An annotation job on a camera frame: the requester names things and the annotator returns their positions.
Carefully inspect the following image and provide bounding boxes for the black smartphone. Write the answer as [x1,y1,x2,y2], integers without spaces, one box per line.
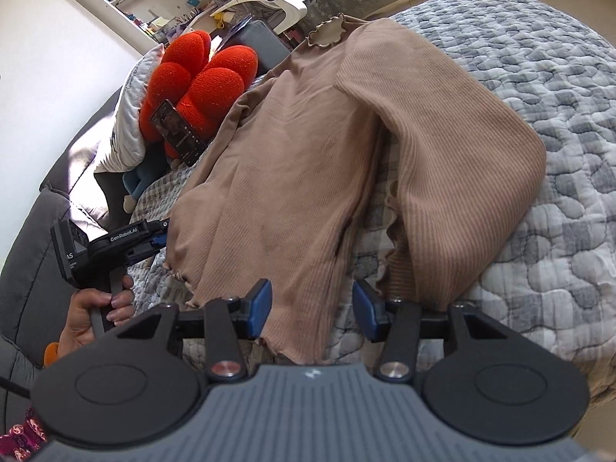
[150,99,209,167]

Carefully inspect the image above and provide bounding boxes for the person's left hand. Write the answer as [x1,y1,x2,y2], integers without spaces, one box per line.
[58,274,136,362]

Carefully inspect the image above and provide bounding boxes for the blue plush toy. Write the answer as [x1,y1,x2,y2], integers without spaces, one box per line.
[122,154,167,213]

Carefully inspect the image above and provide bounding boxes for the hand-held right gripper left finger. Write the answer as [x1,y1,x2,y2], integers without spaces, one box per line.
[118,279,273,382]

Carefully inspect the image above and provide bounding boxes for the floral patterned clothing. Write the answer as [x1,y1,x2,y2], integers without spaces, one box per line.
[0,407,46,462]

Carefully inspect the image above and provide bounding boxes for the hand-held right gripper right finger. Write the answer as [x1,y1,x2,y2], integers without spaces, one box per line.
[352,280,513,382]

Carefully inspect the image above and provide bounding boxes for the white pillow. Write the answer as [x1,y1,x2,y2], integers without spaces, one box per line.
[94,43,167,174]

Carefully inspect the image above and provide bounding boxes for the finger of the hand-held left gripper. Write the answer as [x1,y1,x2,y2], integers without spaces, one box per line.
[144,220,170,251]

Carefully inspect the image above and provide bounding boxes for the dark magazine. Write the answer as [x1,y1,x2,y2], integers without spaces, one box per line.
[209,13,253,46]

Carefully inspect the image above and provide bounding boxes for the red flower cushion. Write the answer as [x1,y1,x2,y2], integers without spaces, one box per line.
[139,30,259,159]

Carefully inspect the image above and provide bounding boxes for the grey checked quilt blanket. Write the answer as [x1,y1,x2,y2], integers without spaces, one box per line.
[127,0,616,405]

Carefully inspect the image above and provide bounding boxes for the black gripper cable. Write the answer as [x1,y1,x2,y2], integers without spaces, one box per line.
[0,375,32,402]

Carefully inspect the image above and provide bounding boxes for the brown ribbed sweater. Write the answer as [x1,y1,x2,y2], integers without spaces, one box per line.
[164,15,547,365]

